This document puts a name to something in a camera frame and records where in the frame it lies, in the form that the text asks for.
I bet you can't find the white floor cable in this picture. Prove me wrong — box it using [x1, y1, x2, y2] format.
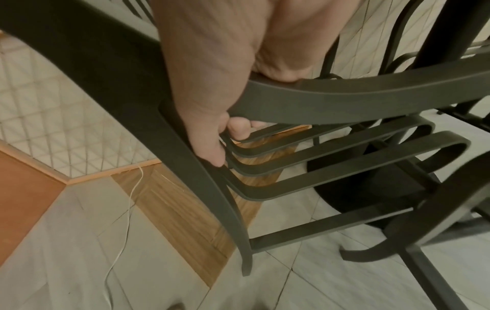
[102, 164, 145, 310]

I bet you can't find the white square table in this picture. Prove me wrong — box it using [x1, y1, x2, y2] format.
[306, 0, 490, 231]

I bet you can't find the dark slatted chair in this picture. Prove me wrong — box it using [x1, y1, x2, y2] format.
[377, 0, 490, 133]
[339, 149, 490, 310]
[0, 0, 490, 277]

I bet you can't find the person's right hand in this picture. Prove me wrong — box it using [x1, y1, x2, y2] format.
[151, 0, 361, 168]

